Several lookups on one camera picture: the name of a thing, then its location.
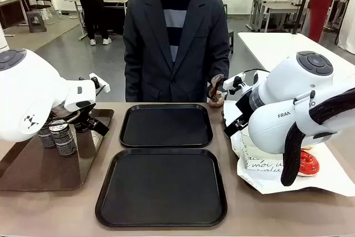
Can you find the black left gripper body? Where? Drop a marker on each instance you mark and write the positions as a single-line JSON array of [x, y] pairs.
[[83, 115]]

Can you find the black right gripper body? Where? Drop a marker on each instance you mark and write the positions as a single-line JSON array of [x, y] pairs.
[[244, 102]]

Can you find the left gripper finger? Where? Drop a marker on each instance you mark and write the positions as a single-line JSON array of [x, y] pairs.
[[83, 128], [100, 129]]

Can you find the brown serving tongs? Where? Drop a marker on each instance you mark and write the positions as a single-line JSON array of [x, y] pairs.
[[216, 80]]

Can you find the person's left sleeved forearm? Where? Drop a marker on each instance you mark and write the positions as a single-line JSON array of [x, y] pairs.
[[220, 65]]

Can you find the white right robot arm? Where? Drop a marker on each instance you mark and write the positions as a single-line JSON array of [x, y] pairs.
[[277, 87]]

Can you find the person's right sleeved forearm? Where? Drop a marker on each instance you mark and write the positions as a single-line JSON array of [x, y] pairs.
[[131, 81]]

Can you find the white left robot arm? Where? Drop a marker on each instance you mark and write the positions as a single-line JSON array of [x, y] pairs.
[[27, 95]]

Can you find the person's left hand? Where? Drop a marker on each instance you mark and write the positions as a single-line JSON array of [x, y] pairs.
[[217, 103]]

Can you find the black Pepsi Zero soda can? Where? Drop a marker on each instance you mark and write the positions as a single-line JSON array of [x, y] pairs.
[[47, 138], [65, 140]]

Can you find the white script-printed paper bag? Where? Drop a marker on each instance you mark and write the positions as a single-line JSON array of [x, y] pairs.
[[260, 162]]

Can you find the small black stool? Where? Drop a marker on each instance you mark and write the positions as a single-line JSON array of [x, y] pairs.
[[230, 40]]

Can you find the large white table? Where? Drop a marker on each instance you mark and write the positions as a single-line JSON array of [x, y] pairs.
[[277, 45]]

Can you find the dark square serving tray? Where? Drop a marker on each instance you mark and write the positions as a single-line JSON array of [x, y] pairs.
[[162, 189], [166, 126]]

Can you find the orange glazed donut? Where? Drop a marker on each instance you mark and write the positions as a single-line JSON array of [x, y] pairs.
[[307, 148]]

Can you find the red glazed donut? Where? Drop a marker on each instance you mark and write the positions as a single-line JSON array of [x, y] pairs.
[[309, 162]]

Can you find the white framed lab desk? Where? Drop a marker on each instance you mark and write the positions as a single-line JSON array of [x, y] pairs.
[[277, 8]]

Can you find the person in dark blazer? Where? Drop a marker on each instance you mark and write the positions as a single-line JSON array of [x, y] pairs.
[[149, 40]]

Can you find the grey step stool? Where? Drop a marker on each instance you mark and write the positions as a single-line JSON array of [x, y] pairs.
[[37, 22]]

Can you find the black tripod stand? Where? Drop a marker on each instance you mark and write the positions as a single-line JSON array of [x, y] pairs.
[[303, 1]]

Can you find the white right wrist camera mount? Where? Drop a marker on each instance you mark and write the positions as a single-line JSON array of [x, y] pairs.
[[230, 83]]

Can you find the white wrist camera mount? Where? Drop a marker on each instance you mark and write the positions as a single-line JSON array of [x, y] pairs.
[[104, 87], [230, 83]]

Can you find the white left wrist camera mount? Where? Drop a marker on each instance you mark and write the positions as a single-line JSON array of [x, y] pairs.
[[104, 87]]

